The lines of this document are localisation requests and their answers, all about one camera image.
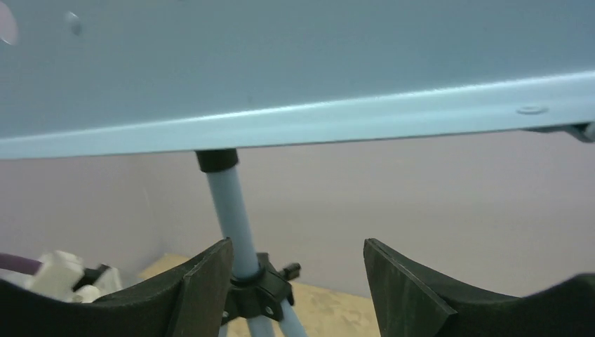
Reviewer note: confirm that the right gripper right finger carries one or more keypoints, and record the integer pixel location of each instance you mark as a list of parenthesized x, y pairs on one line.
[(411, 299)]

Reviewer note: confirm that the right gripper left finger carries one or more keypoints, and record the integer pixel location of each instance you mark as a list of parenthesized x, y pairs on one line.
[(187, 300)]

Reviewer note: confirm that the light blue music stand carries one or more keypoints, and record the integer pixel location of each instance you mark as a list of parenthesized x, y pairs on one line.
[(93, 78)]

